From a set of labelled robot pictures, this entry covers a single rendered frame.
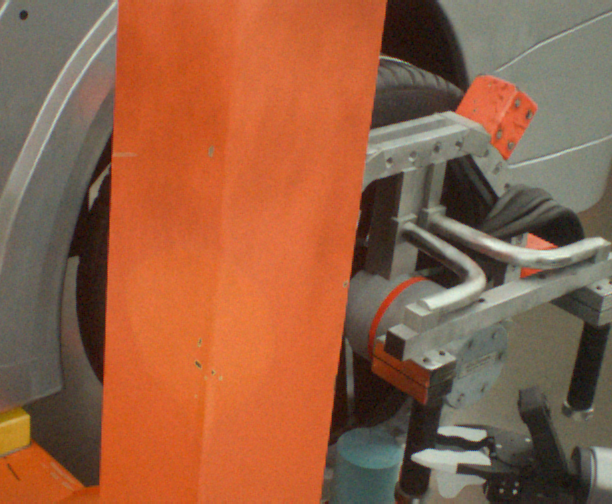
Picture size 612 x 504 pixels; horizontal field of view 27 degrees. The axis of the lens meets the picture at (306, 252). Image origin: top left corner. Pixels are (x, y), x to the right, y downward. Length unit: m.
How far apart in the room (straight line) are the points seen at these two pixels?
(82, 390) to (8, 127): 1.64
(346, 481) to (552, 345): 1.94
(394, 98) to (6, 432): 0.67
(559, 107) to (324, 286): 1.21
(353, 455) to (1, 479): 0.45
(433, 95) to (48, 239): 0.56
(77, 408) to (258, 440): 1.90
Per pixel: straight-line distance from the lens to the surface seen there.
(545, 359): 3.48
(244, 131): 0.98
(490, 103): 1.76
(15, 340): 1.63
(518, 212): 1.70
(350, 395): 1.93
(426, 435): 1.51
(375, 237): 1.70
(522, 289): 1.60
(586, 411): 1.80
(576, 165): 2.39
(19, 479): 1.68
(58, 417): 3.00
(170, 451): 1.16
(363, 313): 1.70
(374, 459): 1.65
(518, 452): 1.54
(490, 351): 1.68
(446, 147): 1.67
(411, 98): 1.72
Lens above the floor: 1.68
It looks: 26 degrees down
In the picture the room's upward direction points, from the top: 7 degrees clockwise
